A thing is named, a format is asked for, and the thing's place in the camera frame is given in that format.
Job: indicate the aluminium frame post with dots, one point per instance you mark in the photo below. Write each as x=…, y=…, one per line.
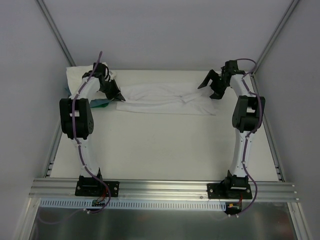
x=275, y=34
x=55, y=31

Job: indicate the left aluminium frame post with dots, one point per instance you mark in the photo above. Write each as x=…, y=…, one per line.
x=55, y=31

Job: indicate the right aluminium frame post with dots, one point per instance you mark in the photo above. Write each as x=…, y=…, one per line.
x=275, y=34

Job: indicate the left side aluminium rail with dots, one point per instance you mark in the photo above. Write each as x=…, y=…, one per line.
x=53, y=147

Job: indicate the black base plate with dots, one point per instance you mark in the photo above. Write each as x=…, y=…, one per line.
x=112, y=187
x=221, y=191

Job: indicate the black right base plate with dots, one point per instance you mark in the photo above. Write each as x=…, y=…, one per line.
x=221, y=191

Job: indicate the white slotted cable duct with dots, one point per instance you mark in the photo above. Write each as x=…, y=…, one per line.
x=130, y=204

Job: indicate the aluminium front rail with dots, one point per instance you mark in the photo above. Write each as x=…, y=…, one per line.
x=162, y=190

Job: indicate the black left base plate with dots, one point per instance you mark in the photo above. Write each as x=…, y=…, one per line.
x=112, y=187

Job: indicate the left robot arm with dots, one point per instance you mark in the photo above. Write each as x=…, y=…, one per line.
x=78, y=124

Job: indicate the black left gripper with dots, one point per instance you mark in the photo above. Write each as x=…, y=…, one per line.
x=109, y=87

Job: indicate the folded white t shirt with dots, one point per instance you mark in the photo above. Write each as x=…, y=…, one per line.
x=74, y=79

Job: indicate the folded blue t shirt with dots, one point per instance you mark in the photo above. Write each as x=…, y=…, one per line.
x=94, y=101

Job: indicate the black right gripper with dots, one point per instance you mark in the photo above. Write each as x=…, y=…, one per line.
x=220, y=82

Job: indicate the folded green t shirt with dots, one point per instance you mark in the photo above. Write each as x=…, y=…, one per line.
x=103, y=105

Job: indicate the white t shirt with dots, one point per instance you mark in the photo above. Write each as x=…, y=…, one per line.
x=74, y=79
x=182, y=98

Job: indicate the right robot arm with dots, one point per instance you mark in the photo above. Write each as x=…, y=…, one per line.
x=246, y=120

